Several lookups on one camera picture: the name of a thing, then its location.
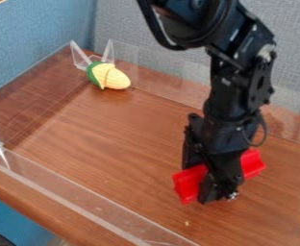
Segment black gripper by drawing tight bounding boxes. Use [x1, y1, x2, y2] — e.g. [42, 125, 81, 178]
[183, 113, 261, 204]

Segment red plastic block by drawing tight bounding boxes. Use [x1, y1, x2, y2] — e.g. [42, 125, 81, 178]
[172, 149, 265, 204]

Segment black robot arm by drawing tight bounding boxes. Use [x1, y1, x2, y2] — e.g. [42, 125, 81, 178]
[136, 0, 277, 204]

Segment clear acrylic front barrier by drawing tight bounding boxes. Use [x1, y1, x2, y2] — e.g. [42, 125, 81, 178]
[0, 140, 200, 246]

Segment clear acrylic barrier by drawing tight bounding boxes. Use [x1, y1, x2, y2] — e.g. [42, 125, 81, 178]
[0, 140, 200, 246]
[69, 39, 300, 144]

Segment clear acrylic back barrier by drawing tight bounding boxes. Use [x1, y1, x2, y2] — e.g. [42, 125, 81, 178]
[69, 39, 300, 144]

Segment yellow green toy corn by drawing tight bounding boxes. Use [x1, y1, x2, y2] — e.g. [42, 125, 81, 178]
[85, 61, 130, 89]

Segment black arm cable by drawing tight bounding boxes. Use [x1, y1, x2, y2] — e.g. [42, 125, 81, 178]
[241, 110, 271, 148]

